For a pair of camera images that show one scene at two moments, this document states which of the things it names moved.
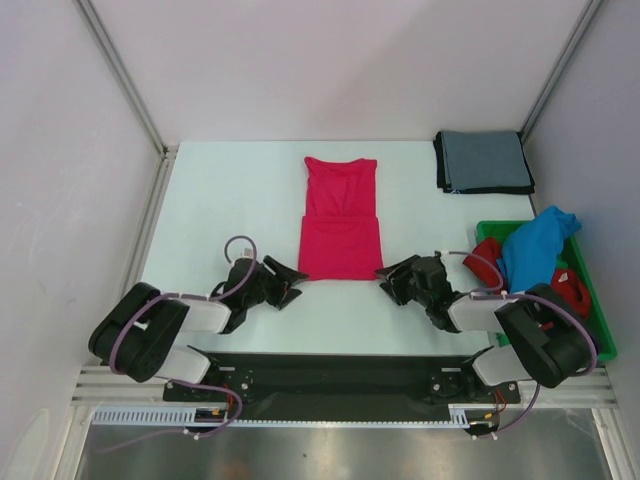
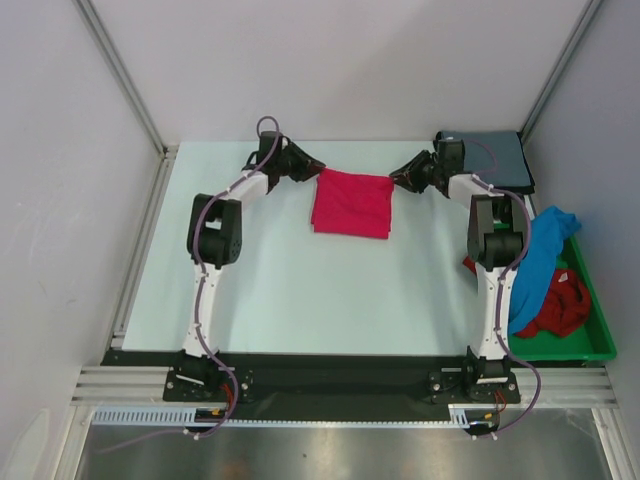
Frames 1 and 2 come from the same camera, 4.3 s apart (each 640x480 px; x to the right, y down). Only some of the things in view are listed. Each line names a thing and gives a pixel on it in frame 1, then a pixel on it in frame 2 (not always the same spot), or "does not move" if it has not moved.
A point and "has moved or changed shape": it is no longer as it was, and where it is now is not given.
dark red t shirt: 565,283 does not move
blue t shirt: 531,250 does not move
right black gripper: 397,273 → 410,174
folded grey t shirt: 479,159 does not move
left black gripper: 283,277 → 306,165
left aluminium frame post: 124,78 does not move
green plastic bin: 579,261 does not move
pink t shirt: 340,233 has moved or changed shape
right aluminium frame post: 588,13 does not move
